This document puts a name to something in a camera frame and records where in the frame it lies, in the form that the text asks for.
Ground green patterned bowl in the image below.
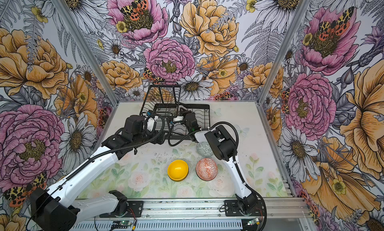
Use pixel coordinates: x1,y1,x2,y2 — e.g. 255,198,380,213
197,142,214,158

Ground yellow bowl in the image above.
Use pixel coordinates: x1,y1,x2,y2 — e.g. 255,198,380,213
167,159,189,182

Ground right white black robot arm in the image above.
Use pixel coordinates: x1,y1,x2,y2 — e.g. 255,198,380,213
173,110,263,216

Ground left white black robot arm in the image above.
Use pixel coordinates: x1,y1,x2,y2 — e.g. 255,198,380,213
30,113,166,231

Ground red orange patterned bowl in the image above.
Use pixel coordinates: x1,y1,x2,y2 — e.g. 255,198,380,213
196,158,218,182

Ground left green circuit board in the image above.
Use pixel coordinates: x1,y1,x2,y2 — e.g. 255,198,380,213
111,221,135,230

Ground green circuit board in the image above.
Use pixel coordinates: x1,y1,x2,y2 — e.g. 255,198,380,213
111,221,135,230
247,218,261,226

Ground right green circuit board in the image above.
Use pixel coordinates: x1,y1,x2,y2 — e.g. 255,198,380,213
247,218,261,226

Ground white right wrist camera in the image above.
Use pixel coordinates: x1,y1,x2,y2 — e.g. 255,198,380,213
171,116,184,124

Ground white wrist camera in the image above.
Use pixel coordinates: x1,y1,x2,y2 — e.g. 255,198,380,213
146,116,159,132
171,116,184,124

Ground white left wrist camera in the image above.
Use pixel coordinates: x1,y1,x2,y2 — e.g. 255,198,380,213
146,116,159,132

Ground black wire dish rack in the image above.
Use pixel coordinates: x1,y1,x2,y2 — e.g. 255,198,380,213
140,82,211,140

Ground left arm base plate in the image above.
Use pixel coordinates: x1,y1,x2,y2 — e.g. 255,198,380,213
99,201,144,218

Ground right black corrugated cable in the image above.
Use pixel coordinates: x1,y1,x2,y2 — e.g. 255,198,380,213
167,121,268,231

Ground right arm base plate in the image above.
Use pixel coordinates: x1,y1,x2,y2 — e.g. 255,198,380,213
224,200,266,217

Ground aluminium front rail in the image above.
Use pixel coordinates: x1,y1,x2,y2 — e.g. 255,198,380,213
56,194,311,223

